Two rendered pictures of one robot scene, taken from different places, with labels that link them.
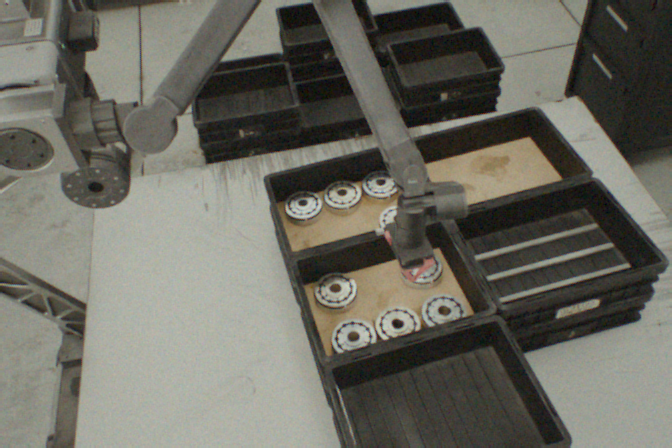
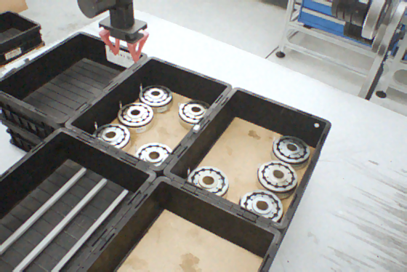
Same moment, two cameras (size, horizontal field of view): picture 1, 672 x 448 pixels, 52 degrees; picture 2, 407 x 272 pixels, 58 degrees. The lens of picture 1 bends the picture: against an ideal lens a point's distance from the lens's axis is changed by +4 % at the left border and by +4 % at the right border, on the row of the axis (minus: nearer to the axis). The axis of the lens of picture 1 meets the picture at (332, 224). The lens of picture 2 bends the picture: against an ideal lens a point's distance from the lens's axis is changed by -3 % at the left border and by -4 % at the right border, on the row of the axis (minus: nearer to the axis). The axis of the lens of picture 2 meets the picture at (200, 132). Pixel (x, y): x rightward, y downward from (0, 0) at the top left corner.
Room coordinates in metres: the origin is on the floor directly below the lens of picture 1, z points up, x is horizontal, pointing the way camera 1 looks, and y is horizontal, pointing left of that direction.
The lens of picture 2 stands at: (1.49, -0.67, 1.59)
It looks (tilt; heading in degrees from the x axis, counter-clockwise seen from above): 43 degrees down; 128
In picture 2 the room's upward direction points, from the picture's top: 4 degrees clockwise
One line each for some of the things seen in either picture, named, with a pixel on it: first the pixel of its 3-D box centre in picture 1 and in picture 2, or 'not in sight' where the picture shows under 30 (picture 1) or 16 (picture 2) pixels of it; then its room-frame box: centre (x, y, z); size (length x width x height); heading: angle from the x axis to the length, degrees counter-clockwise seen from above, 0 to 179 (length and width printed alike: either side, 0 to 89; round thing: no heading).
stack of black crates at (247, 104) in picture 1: (252, 136); not in sight; (2.12, 0.29, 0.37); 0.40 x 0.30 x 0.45; 96
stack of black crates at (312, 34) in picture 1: (329, 63); not in sight; (2.57, -0.06, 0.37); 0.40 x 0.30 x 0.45; 96
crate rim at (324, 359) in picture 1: (388, 286); (154, 107); (0.89, -0.11, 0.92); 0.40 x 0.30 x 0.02; 102
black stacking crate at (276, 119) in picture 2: (350, 211); (251, 162); (1.19, -0.05, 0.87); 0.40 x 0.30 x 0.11; 102
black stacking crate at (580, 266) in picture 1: (546, 255); (53, 222); (0.98, -0.50, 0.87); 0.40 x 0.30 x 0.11; 102
